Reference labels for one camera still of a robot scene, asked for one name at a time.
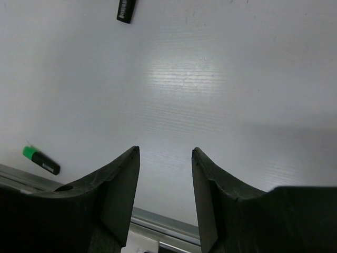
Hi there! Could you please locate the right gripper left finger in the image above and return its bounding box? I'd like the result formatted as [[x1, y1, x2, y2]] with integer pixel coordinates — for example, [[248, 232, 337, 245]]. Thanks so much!
[[1, 146, 140, 252]]

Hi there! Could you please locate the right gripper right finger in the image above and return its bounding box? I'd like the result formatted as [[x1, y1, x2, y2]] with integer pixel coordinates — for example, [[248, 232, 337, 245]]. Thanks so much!
[[192, 148, 336, 252]]

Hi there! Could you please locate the green black highlighter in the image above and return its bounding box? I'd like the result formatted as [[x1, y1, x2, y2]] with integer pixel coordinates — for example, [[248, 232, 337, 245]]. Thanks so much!
[[23, 146, 61, 175]]

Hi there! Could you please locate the yellow black highlighter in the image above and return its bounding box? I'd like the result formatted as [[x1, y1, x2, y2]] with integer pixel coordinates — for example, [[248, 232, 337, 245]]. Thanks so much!
[[116, 0, 137, 24]]

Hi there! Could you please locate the aluminium frame rail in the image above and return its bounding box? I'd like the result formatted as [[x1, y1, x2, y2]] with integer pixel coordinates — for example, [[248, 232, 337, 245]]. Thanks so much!
[[1, 164, 201, 252]]

